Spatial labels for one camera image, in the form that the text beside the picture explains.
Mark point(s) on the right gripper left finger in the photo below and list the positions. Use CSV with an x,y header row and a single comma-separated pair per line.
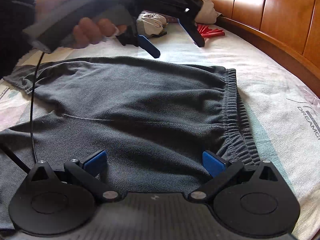
x,y
83,173

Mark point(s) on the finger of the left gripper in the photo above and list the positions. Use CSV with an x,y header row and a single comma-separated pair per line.
x,y
187,22
139,41

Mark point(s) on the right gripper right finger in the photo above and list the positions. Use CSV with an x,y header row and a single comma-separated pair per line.
x,y
222,172

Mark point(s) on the dark grey trousers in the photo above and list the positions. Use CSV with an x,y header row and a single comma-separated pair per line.
x,y
154,119

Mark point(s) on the left forearm black sleeve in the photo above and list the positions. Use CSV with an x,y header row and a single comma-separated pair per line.
x,y
16,15

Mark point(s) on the red folding fan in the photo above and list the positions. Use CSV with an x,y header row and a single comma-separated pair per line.
x,y
207,32

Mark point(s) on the folded floral pink quilt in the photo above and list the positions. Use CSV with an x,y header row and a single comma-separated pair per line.
x,y
207,15

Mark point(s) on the bundled grey white cloth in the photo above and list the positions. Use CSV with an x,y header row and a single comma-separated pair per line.
x,y
150,24

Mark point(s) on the striped pastel bed sheet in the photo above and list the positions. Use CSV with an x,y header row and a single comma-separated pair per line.
x,y
283,113

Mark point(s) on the wooden orange headboard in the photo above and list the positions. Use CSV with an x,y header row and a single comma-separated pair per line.
x,y
286,30

